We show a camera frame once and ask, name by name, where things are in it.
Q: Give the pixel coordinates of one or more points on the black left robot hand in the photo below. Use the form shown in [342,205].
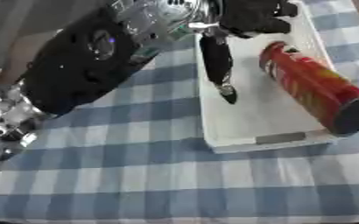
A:
[251,16]

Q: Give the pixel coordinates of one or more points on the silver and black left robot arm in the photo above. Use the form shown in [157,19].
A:
[80,67]

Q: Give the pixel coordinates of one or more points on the white plastic box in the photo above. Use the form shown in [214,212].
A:
[249,116]

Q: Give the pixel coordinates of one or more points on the red cylindrical chip can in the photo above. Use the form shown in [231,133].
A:
[315,87]

